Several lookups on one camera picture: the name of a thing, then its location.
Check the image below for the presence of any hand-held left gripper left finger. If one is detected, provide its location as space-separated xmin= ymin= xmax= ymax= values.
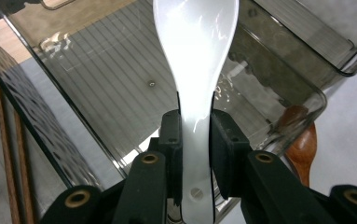
xmin=149 ymin=108 xmax=184 ymax=206

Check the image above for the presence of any smoky clear plastic bin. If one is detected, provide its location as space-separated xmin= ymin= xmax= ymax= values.
xmin=0 ymin=0 xmax=328 ymax=224
xmin=254 ymin=0 xmax=357 ymax=77
xmin=0 ymin=29 xmax=128 ymax=224

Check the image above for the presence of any brown wooden chopstick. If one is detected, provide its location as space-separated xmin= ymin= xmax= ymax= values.
xmin=12 ymin=111 xmax=38 ymax=224
xmin=0 ymin=80 xmax=21 ymax=224

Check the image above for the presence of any brown wooden spoon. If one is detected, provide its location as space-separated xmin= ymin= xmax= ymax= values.
xmin=280 ymin=105 xmax=319 ymax=188

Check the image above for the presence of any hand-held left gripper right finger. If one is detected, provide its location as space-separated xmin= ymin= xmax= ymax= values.
xmin=209 ymin=108 xmax=252 ymax=201

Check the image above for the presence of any white ceramic spoon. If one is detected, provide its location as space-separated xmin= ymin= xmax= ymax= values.
xmin=152 ymin=0 xmax=240 ymax=224

